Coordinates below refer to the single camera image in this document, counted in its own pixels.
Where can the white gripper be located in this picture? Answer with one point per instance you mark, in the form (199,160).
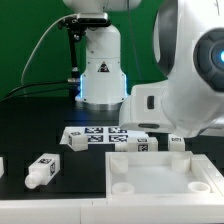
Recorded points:
(142,110)

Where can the white square tabletop tray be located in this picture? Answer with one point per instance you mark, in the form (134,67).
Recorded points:
(153,173)

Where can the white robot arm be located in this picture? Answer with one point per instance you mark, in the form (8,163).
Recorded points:
(188,44)

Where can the white sheet with markers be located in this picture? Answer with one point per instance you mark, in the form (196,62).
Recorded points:
(102,134)

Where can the white front fence bar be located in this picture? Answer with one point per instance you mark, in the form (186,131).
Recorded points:
(102,211)

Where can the white left fence piece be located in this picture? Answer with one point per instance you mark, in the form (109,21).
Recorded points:
(1,167)

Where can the camera on stand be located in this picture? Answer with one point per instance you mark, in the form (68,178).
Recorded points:
(81,20)

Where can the black camera stand pole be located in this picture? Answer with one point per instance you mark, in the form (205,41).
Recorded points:
(74,82)

